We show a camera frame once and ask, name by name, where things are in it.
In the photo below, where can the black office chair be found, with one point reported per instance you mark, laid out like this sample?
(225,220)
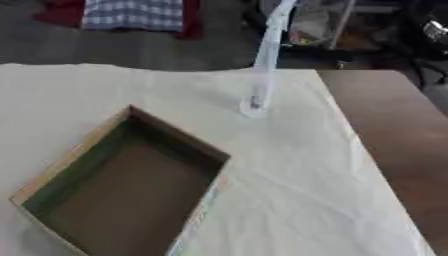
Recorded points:
(430,40)

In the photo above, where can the red cloth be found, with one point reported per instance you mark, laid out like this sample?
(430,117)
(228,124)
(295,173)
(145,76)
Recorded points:
(191,20)

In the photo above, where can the tan cardboard box green inside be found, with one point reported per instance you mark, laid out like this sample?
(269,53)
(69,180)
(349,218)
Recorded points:
(125,196)

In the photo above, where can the blue white checked cloth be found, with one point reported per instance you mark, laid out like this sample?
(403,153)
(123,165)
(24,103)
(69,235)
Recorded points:
(133,14)

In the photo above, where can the white frame storage rack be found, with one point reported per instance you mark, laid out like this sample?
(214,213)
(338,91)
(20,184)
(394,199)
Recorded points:
(326,23)

